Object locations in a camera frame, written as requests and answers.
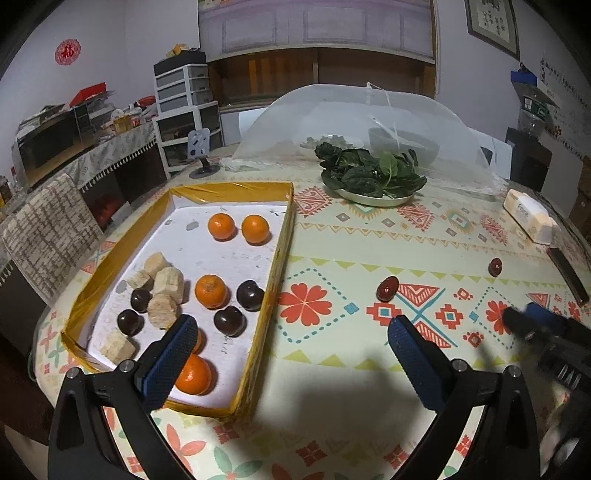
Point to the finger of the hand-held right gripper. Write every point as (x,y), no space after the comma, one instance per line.
(547,313)
(521,323)

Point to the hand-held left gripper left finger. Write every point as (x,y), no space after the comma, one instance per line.
(171,360)

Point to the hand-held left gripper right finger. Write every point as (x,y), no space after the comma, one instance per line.
(415,364)

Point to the peeled banana piece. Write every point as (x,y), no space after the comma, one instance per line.
(162,311)
(138,279)
(154,263)
(117,347)
(170,284)

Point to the orange mandarin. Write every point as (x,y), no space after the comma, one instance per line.
(197,340)
(211,290)
(196,376)
(255,229)
(221,226)

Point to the dark passion fruit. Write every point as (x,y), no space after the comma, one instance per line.
(141,299)
(250,295)
(129,321)
(229,321)

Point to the white tray with yellow edge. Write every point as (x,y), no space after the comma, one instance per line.
(240,258)

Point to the red jujube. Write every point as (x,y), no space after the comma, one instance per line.
(496,266)
(387,287)

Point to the white wrapped packet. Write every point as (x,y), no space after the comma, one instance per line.
(528,219)

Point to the black appliance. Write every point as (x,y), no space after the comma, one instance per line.
(526,159)

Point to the white oval plate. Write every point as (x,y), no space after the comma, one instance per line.
(369,199)

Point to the chair with patterned cover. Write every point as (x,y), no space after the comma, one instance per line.
(46,230)

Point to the green spinach leaves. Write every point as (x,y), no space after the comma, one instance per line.
(364,170)

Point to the tasselled side table cloth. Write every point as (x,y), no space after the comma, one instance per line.
(111,150)

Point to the grey phone stand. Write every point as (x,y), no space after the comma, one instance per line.
(201,143)

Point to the large white drawer unit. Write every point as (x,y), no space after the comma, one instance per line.
(184,134)

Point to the black microwave oven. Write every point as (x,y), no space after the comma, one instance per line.
(46,147)

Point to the white mesh food cover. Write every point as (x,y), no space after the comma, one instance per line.
(295,115)

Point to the small white drawer unit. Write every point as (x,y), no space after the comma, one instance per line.
(180,85)

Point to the red box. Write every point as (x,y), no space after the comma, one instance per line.
(87,93)

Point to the yellow box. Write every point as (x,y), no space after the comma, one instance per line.
(182,50)

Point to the framed wall picture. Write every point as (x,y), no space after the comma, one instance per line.
(491,23)

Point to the round red wall decoration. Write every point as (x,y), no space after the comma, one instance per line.
(68,52)

